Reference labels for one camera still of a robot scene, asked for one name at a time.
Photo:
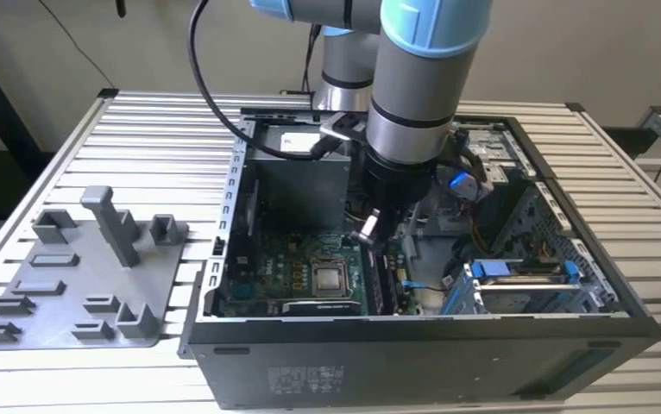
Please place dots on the black RAM stick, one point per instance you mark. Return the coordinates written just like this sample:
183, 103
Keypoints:
374, 284
390, 284

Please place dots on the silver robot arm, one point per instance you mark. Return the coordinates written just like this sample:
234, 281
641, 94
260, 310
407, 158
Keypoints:
417, 86

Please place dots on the grey metal drive cage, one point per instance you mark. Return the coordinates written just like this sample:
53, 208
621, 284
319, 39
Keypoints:
442, 224

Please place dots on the grey power supply unit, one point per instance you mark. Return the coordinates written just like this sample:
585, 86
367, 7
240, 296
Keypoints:
295, 190

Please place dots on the CPU socket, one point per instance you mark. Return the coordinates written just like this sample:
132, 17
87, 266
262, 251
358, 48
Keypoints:
329, 261

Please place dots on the hard disk in blue carrier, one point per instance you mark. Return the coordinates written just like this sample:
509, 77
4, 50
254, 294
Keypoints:
489, 269

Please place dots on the silver CPU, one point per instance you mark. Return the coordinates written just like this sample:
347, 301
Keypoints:
330, 282

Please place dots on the green motherboard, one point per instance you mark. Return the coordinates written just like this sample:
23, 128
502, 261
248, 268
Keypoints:
284, 259

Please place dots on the black graphics card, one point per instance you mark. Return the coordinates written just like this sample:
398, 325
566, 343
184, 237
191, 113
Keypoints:
322, 307

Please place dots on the black table corner cap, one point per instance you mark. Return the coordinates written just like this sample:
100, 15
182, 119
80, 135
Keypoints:
574, 106
108, 92

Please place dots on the black box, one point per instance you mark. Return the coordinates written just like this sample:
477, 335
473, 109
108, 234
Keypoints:
629, 140

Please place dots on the black PC case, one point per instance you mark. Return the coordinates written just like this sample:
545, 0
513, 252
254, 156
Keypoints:
365, 366

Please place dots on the grey parts rack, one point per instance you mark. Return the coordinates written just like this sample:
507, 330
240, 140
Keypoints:
88, 276

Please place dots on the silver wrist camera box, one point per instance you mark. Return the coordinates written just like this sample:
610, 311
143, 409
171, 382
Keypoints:
471, 192

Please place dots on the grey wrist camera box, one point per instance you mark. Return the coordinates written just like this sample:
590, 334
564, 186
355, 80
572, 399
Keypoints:
345, 127

